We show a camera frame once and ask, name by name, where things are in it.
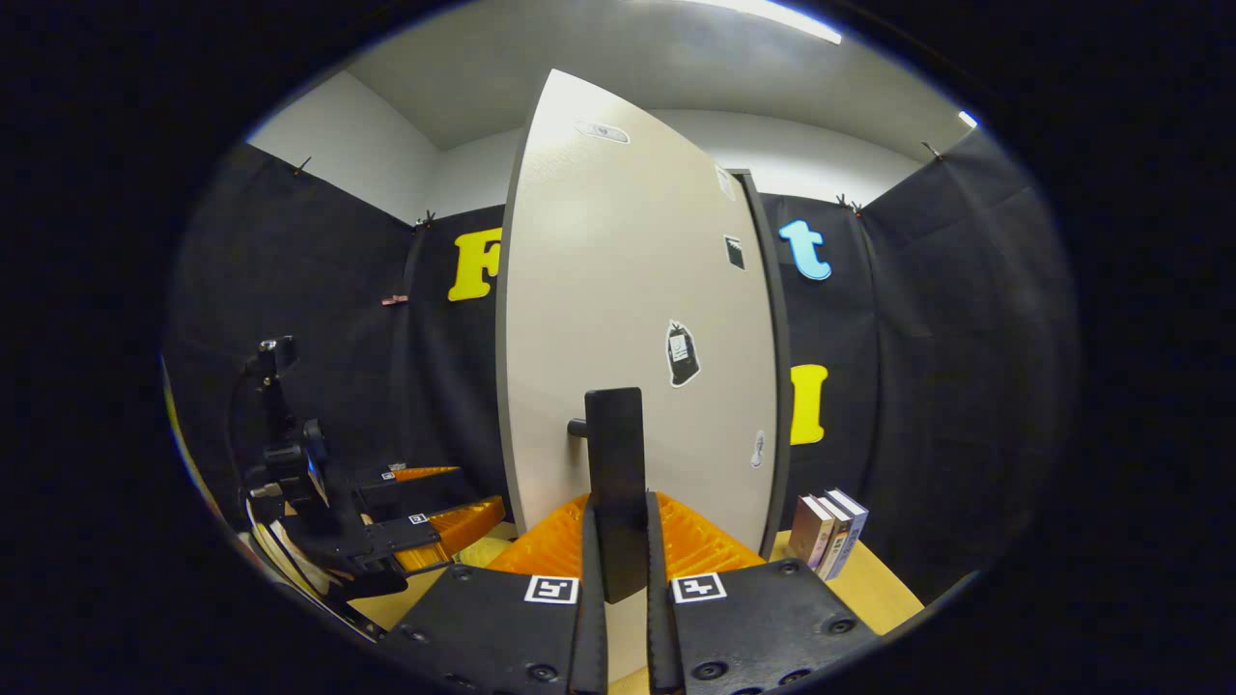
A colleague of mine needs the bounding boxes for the brown book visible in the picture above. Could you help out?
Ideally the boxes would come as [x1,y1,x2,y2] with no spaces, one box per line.
[790,494,834,570]

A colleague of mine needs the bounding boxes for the black backdrop cloth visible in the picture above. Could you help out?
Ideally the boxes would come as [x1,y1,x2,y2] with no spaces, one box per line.
[164,125,1081,604]

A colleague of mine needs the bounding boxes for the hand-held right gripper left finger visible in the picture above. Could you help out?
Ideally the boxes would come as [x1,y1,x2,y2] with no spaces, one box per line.
[379,492,611,695]

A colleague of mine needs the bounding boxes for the black cabinet door handle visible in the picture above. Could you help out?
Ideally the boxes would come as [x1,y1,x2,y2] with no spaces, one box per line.
[568,388,646,604]

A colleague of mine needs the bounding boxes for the blue white book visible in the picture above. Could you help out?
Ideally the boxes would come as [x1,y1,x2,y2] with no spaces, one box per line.
[826,488,870,581]

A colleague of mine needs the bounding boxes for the dark grey cabinet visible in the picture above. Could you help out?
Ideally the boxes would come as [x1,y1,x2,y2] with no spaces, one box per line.
[729,169,795,563]

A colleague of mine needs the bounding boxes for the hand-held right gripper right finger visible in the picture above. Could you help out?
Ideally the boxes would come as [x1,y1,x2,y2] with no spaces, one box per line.
[645,490,882,695]

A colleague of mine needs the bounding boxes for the bumpy yellow fruit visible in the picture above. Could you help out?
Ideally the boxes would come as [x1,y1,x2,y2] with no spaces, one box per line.
[454,536,515,570]

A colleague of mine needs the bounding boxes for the beige cabinet door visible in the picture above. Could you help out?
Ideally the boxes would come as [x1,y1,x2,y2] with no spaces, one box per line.
[495,69,779,563]

